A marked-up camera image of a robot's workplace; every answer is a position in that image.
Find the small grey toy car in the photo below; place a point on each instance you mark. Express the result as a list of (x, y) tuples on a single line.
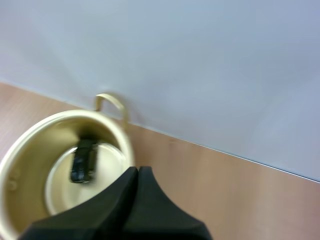
[(82, 162)]

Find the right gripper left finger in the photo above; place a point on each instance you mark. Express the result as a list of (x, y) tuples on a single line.
[(100, 215)]

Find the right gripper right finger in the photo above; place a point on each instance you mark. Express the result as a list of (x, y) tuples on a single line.
[(160, 212)]

